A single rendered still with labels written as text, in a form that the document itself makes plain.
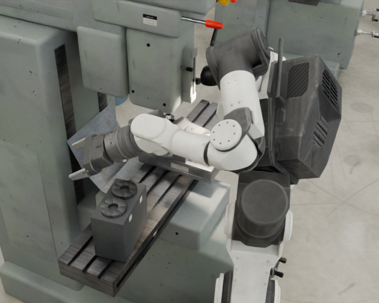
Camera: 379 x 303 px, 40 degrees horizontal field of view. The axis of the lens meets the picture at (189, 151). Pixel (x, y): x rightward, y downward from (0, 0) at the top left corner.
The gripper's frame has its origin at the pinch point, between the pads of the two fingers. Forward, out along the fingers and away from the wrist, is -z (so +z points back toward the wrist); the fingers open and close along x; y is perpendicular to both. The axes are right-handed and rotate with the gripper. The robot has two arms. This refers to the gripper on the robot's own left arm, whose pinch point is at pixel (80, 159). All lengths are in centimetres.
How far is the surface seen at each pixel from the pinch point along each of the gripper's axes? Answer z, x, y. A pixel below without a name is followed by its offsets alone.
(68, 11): -9, 63, 2
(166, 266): -26, 4, -95
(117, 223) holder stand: -10.0, -4.4, -32.9
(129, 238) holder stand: -12.6, -4.9, -44.3
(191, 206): -5, 21, -79
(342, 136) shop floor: 41, 151, -266
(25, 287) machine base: -113, 13, -100
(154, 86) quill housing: 9, 42, -26
